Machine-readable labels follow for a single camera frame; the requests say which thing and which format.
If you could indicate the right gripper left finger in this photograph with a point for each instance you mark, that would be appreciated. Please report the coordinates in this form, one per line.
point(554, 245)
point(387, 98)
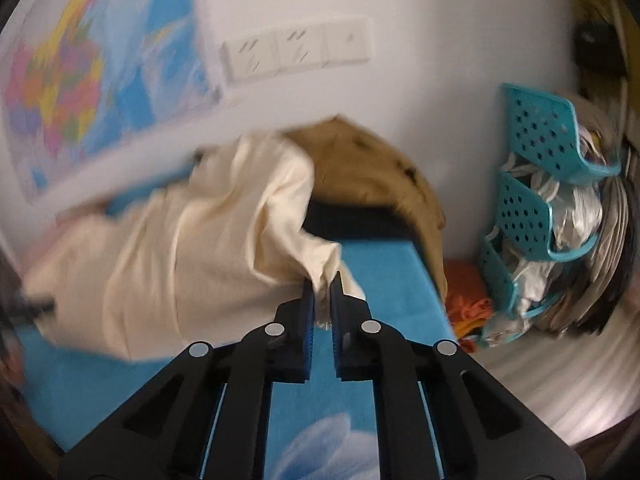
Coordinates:
point(205, 414)

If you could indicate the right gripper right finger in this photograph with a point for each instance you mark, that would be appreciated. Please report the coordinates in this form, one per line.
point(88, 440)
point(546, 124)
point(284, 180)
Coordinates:
point(439, 414)

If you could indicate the colourful wall map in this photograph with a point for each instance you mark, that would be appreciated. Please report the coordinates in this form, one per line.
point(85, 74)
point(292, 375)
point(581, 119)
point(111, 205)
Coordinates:
point(81, 77)

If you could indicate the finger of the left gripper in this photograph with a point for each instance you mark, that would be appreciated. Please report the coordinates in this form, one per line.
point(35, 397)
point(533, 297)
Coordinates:
point(21, 305)

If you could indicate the blue floral bed sheet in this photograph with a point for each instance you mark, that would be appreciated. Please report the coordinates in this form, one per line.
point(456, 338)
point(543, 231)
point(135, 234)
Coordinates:
point(322, 429)

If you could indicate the teal plastic basket rack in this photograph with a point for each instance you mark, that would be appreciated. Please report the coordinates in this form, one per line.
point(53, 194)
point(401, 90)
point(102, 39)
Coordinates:
point(554, 257)

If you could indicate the orange cloth on floor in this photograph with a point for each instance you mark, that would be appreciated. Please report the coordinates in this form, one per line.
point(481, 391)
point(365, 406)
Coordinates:
point(468, 303)

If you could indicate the brown folded garment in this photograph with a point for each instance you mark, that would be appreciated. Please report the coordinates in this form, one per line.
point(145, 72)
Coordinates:
point(355, 167)

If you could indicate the cream beige coat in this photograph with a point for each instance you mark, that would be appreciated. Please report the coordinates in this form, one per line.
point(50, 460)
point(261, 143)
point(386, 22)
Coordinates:
point(209, 258)

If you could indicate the white wall socket panel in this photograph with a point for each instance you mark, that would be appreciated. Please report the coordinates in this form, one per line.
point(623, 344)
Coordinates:
point(298, 48)

